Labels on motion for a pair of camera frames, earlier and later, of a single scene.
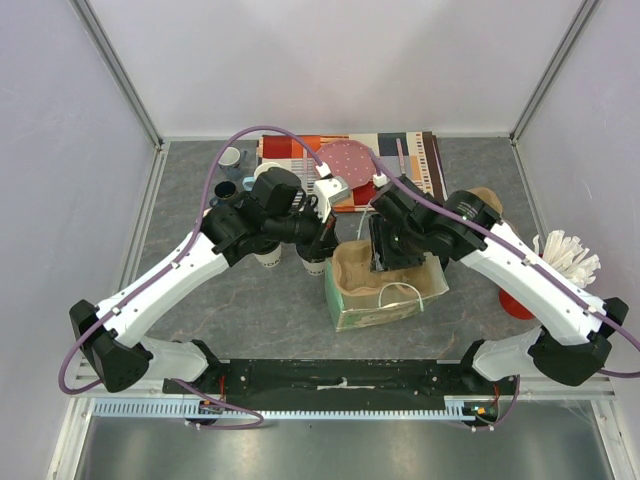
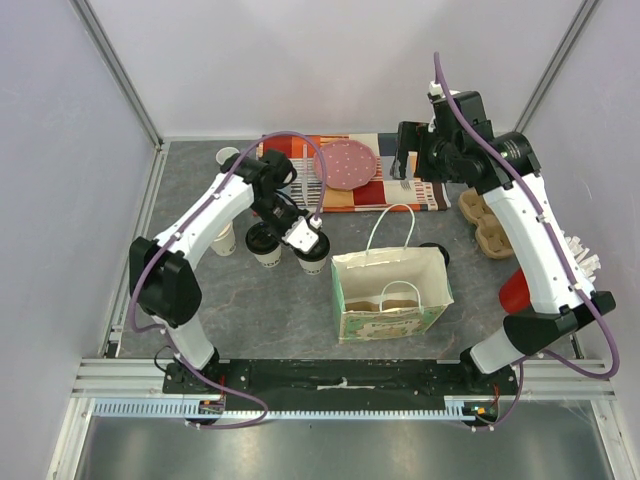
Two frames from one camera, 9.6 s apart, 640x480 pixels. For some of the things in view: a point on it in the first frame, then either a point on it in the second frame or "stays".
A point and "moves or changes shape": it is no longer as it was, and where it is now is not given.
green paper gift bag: [361, 295] moves or changes shape
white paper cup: [313, 268] stays
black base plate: [450, 378] stays
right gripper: [388, 248] → [420, 153]
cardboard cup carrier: [353, 268] → [362, 306]
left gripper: [324, 241] → [297, 213]
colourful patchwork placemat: [399, 155] stays
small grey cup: [229, 158] stays
